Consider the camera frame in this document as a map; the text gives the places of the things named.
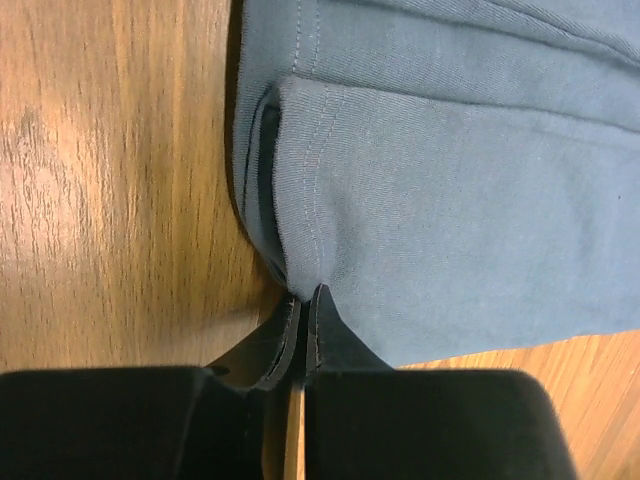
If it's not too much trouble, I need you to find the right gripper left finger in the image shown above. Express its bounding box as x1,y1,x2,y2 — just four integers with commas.
1,296,301,479

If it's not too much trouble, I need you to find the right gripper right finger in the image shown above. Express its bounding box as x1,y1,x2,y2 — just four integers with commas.
305,286,577,479

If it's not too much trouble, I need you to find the blue-grey t-shirt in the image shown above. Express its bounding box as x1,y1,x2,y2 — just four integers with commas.
232,1,639,366

